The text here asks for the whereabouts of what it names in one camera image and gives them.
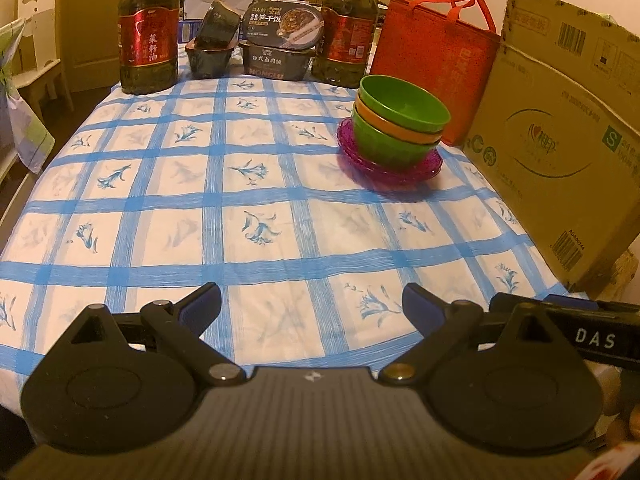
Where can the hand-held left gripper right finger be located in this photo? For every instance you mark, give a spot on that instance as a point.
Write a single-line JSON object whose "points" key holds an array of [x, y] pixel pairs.
{"points": [[422, 307]]}

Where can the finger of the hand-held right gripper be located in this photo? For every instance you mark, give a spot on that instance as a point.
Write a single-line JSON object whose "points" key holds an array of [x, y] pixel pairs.
{"points": [[575, 305]]}

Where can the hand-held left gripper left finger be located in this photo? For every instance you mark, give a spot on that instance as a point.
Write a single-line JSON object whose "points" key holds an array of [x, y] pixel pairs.
{"points": [[202, 307]]}

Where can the pink transparent plastic plate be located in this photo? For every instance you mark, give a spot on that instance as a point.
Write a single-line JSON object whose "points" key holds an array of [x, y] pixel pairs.
{"points": [[350, 142], [395, 175]]}

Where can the green plastic bowl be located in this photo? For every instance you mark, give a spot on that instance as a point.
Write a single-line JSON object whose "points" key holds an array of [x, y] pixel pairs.
{"points": [[385, 147], [400, 105]]}

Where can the orange plastic bowl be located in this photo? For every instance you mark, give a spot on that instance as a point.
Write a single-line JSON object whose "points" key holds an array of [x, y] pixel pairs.
{"points": [[370, 121]]}

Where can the person's right hand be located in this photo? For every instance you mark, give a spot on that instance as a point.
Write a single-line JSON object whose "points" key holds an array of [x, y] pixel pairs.
{"points": [[615, 390]]}

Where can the blue checked floral tablecloth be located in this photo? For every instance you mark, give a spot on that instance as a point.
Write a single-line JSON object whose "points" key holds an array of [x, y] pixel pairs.
{"points": [[280, 240]]}

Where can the large cardboard box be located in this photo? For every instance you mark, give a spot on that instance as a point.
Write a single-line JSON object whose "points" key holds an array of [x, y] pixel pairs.
{"points": [[550, 135]]}

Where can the green checked cloth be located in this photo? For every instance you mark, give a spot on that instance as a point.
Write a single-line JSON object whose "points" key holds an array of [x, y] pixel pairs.
{"points": [[25, 125]]}

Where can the red fabric tote bag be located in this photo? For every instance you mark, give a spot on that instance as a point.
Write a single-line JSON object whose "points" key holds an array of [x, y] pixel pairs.
{"points": [[425, 45]]}

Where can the cooking oil bottle red label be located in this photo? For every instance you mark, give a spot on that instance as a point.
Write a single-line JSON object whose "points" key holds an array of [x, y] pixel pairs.
{"points": [[345, 35], [150, 50]]}

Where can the tilted dark instant meal box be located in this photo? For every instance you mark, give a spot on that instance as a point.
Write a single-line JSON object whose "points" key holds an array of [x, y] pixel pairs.
{"points": [[217, 22]]}

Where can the instant meal box photo lid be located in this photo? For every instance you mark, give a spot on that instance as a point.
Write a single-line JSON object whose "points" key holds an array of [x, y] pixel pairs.
{"points": [[280, 22]]}

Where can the blue white carton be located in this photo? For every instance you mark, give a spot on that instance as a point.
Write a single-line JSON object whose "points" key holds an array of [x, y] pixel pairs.
{"points": [[195, 2]]}

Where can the wooden door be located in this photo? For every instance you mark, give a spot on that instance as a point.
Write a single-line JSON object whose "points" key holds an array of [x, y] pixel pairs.
{"points": [[85, 25]]}

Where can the white wooden chair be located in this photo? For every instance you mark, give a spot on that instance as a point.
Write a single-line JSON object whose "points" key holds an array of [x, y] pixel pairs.
{"points": [[37, 5]]}

